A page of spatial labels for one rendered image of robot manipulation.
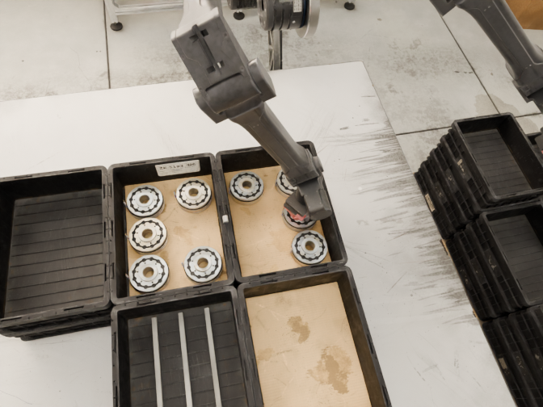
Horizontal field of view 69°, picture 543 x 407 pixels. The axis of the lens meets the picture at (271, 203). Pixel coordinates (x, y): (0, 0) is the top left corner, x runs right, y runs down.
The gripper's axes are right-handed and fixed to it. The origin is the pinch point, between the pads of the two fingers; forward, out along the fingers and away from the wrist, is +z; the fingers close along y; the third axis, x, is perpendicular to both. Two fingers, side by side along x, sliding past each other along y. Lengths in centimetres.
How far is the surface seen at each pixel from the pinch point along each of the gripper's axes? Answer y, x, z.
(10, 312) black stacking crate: -72, 37, 3
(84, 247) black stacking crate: -49, 38, 4
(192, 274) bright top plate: -34.3, 9.5, 0.8
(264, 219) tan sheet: -8.0, 7.0, 4.0
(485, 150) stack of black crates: 99, -34, 39
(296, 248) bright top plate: -9.7, -6.2, 1.0
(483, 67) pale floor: 214, -5, 89
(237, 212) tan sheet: -12.0, 14.4, 3.9
